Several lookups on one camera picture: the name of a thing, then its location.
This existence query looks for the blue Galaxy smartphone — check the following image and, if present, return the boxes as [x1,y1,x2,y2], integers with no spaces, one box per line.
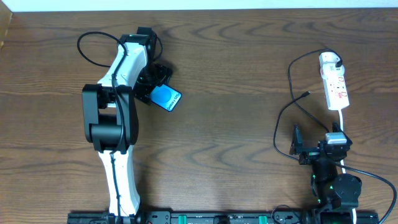
[150,84,182,112]

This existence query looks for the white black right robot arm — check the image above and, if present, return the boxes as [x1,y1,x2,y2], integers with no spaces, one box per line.
[289,123,362,223]

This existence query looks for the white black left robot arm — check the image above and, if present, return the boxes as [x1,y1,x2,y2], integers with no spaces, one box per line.
[82,27,172,222]

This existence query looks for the white USB charger plug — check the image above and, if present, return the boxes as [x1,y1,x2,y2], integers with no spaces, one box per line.
[319,52,344,79]

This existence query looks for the white power strip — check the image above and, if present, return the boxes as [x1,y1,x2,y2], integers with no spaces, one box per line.
[321,59,349,111]

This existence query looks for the white power strip cord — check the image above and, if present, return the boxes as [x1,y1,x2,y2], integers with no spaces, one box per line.
[337,108,358,224]

